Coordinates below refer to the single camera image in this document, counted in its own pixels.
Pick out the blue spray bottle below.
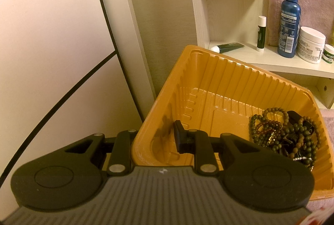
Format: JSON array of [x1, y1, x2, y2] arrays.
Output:
[[277, 0, 301, 58]]

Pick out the silver bead chain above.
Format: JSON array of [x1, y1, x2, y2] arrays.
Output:
[[292, 155, 315, 171]]

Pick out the large white cream jar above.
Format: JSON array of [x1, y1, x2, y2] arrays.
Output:
[[297, 26, 325, 64]]

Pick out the orange plastic tray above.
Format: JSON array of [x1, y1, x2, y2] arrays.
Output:
[[131, 45, 333, 200]]

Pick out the cream wooden shelf unit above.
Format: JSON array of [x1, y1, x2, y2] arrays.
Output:
[[192, 0, 333, 109]]

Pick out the green white lip balm stick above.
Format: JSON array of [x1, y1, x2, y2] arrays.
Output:
[[256, 15, 267, 53]]

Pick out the dark wooden bead bracelet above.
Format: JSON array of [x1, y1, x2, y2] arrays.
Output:
[[249, 106, 322, 167]]

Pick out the black hair clips in tray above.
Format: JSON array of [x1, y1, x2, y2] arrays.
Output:
[[278, 110, 318, 164]]

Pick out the amber bead bracelet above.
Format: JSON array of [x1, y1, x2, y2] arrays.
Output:
[[254, 119, 284, 145]]

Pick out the small white green jar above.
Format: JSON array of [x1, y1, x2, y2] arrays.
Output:
[[321, 44, 334, 64]]

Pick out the dark green lying tube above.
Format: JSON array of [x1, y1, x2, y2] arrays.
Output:
[[209, 43, 244, 54]]

